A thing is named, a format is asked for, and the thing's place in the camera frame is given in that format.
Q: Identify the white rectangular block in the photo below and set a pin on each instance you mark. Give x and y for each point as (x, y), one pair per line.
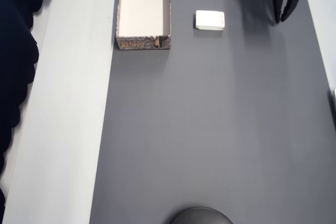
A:
(210, 20)

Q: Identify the patterned open cardboard box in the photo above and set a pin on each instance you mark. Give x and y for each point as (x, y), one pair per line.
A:
(143, 3)

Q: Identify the grey desk mat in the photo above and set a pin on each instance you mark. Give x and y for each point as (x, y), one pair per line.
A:
(210, 116)

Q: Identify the black rounded dome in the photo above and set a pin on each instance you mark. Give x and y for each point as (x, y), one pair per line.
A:
(200, 216)

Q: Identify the dark scalloped fabric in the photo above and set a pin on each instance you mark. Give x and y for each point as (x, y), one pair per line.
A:
(13, 37)

